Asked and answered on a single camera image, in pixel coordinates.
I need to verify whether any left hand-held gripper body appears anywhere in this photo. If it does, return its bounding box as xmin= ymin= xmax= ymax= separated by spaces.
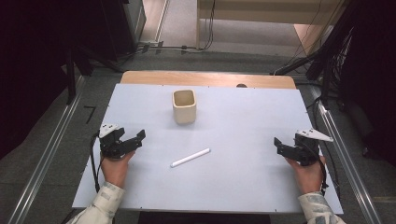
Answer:
xmin=98 ymin=123 xmax=137 ymax=160

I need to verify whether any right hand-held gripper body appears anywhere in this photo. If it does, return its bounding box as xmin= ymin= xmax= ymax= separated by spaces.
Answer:
xmin=281 ymin=128 xmax=334 ymax=167

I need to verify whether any person's left hand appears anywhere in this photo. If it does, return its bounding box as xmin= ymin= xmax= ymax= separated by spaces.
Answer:
xmin=100 ymin=149 xmax=136 ymax=189

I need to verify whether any person's right hand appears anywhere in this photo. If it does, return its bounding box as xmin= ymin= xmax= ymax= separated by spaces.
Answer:
xmin=284 ymin=155 xmax=327 ymax=195

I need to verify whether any cream square cup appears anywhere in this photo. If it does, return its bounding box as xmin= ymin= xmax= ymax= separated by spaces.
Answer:
xmin=171 ymin=89 xmax=198 ymax=126

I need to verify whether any white pen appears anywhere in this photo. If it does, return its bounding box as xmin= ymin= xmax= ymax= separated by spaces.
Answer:
xmin=169 ymin=147 xmax=212 ymax=169

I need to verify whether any white board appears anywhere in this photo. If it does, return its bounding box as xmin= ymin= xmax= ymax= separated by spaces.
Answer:
xmin=71 ymin=82 xmax=345 ymax=216

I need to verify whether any black stand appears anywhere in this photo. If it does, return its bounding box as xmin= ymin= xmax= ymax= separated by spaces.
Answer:
xmin=270 ymin=18 xmax=356 ymax=110
xmin=64 ymin=46 xmax=125 ymax=105

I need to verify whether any wooden table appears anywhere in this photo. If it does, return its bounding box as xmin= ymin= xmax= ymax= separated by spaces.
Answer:
xmin=120 ymin=70 xmax=297 ymax=91

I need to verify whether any dark cabinet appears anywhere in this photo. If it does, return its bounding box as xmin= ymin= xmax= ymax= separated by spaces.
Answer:
xmin=99 ymin=0 xmax=148 ymax=62

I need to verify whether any light wooden desk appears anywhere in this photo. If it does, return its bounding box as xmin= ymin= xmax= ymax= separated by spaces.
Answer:
xmin=195 ymin=0 xmax=347 ymax=50

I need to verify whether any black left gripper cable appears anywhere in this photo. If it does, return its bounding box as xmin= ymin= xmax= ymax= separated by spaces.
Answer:
xmin=89 ymin=132 xmax=106 ymax=193

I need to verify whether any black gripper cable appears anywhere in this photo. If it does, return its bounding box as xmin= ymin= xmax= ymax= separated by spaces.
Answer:
xmin=89 ymin=132 xmax=106 ymax=193
xmin=306 ymin=143 xmax=330 ymax=197

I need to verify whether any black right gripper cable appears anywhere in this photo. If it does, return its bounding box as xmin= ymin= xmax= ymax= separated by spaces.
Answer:
xmin=306 ymin=143 xmax=330 ymax=197

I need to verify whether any aluminium rail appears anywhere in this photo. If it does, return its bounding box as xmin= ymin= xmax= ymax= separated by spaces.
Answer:
xmin=307 ymin=85 xmax=383 ymax=224
xmin=7 ymin=75 xmax=86 ymax=224

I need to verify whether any black floor cable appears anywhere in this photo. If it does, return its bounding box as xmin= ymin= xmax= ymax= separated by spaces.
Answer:
xmin=116 ymin=0 xmax=218 ymax=66

